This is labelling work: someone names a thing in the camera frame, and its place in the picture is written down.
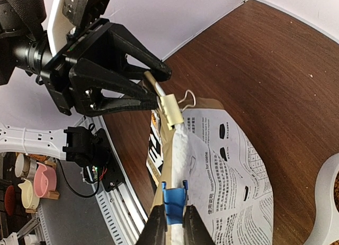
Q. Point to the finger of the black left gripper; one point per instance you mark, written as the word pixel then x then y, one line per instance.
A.
pixel 98 91
pixel 125 43

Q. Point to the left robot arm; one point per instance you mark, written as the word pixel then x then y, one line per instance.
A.
pixel 24 45

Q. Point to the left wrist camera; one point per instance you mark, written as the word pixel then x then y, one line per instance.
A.
pixel 66 15

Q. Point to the grey white bowl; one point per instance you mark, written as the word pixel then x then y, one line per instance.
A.
pixel 25 167

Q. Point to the cream pet bowl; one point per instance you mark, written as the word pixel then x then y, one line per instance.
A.
pixel 28 197

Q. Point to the dark red bowl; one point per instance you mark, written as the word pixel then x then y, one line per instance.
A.
pixel 10 200

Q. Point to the grey double pet bowl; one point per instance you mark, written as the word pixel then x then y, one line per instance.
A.
pixel 325 229

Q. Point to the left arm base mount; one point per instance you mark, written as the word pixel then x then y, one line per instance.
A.
pixel 106 165

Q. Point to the gold binder clip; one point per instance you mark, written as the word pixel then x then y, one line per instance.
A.
pixel 169 106

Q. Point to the pink pet bowl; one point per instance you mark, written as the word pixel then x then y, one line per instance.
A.
pixel 45 180

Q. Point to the dog food bag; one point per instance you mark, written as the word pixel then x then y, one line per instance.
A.
pixel 226 178

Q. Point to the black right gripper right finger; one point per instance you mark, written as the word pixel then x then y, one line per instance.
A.
pixel 195 231

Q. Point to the brown dog kibble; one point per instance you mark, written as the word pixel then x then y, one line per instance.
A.
pixel 336 191

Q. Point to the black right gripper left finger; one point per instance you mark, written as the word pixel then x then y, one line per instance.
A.
pixel 154 232

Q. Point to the blue binder clip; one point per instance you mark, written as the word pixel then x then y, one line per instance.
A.
pixel 175 200

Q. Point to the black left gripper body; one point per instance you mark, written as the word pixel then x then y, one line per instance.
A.
pixel 90 44

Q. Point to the front aluminium rail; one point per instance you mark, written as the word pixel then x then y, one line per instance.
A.
pixel 115 217

